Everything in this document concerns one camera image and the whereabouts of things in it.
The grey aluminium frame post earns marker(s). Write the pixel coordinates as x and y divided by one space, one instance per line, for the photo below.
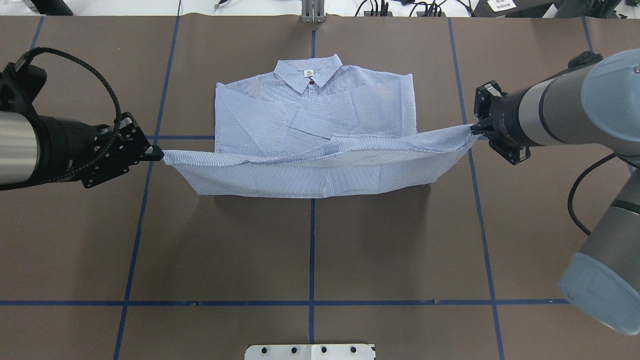
313 11

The light blue striped shirt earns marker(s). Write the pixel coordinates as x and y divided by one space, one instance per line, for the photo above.
317 128

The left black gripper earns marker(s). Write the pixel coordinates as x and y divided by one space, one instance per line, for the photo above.
64 144

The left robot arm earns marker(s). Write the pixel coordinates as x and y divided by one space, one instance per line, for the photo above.
19 151

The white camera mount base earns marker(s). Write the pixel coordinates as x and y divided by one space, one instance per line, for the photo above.
332 351

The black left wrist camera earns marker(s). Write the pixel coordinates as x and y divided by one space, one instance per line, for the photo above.
19 87

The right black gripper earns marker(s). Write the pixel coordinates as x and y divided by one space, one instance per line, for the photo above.
505 119

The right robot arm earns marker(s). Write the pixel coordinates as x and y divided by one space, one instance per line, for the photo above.
594 101

